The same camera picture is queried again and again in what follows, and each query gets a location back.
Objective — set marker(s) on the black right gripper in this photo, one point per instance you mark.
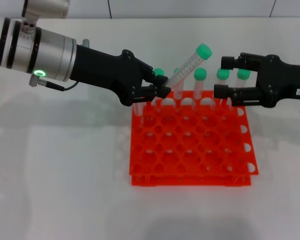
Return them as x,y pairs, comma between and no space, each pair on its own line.
282,80

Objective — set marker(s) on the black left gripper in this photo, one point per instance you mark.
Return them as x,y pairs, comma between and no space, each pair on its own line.
105,70

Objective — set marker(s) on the clear test tube green cap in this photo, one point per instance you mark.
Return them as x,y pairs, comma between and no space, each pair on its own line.
200,73
178,87
138,110
243,74
204,52
159,71
223,74

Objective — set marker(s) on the orange test tube rack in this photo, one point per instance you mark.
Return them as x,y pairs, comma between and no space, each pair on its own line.
165,183

